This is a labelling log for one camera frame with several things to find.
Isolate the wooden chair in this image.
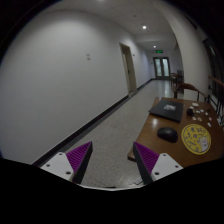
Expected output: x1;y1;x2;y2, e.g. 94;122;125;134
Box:
173;82;208;103

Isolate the small black round object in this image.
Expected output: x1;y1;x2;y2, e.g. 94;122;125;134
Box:
187;109;194;116

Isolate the yellow round mouse pad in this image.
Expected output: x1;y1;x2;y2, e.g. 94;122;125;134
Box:
181;124;211;155

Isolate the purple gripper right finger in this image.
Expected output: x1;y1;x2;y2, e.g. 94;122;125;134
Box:
133;142;182;185

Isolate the black computer mouse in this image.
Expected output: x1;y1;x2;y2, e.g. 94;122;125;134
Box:
157;127;178;143

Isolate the black closed laptop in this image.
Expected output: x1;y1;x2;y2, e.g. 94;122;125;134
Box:
149;100;184;122

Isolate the green exit sign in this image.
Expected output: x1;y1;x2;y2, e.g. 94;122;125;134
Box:
155;50;163;54

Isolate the glass double exit door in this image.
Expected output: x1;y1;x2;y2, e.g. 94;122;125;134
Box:
153;57;170;80

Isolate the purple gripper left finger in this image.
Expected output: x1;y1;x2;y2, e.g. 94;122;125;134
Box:
42;142;93;184

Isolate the beige corridor door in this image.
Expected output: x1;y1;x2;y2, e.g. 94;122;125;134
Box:
120;44;137;94

